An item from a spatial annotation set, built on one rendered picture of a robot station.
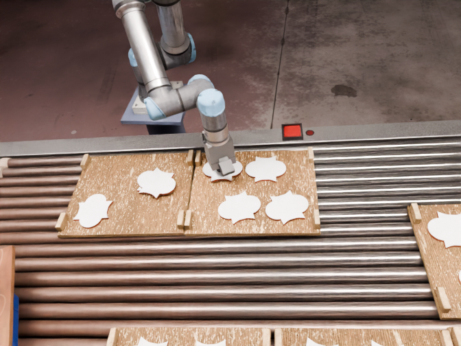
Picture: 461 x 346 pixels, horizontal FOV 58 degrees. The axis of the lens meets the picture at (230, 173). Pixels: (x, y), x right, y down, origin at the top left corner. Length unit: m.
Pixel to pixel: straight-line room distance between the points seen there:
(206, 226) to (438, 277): 0.66
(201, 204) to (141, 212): 0.20
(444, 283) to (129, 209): 0.94
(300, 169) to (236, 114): 1.76
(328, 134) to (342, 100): 1.66
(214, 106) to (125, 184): 0.47
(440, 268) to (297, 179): 0.49
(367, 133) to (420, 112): 1.64
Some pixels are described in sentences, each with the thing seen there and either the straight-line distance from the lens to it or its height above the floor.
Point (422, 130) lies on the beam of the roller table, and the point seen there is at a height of 0.92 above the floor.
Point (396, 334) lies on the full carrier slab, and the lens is 1.16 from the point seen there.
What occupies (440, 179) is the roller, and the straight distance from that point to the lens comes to 1.51.
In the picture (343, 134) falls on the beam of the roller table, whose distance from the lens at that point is 1.59.
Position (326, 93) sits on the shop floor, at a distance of 3.29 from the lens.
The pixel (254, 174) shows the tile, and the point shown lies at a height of 0.95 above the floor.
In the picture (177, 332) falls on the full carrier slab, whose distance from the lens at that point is 1.15.
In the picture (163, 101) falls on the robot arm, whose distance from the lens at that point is 1.29.
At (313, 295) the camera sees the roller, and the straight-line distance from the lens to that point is 1.19.
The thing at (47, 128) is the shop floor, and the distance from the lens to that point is 3.54.
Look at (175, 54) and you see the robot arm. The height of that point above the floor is 1.11.
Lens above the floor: 1.98
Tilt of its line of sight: 47 degrees down
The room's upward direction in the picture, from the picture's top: 9 degrees counter-clockwise
